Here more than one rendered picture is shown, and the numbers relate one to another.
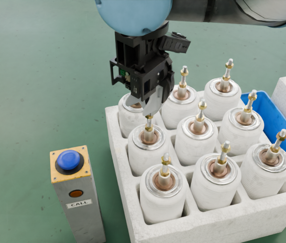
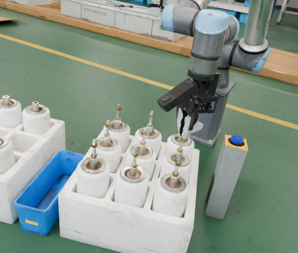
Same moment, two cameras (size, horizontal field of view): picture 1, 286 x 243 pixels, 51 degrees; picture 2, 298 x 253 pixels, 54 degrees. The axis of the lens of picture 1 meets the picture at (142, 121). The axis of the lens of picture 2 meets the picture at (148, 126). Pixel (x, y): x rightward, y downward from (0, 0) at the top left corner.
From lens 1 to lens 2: 118 cm
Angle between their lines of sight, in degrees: 100
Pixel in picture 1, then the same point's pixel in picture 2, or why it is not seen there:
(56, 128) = not seen: outside the picture
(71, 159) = (235, 136)
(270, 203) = not seen: hidden behind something
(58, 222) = (236, 225)
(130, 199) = (195, 162)
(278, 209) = not seen: hidden behind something
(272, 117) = (32, 193)
